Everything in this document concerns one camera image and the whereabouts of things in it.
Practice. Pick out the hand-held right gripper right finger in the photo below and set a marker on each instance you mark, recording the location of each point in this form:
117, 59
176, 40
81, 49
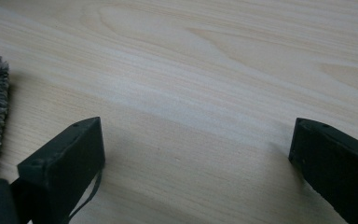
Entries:
341, 161

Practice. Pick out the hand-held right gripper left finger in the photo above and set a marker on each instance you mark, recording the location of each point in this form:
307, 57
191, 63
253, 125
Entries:
65, 165

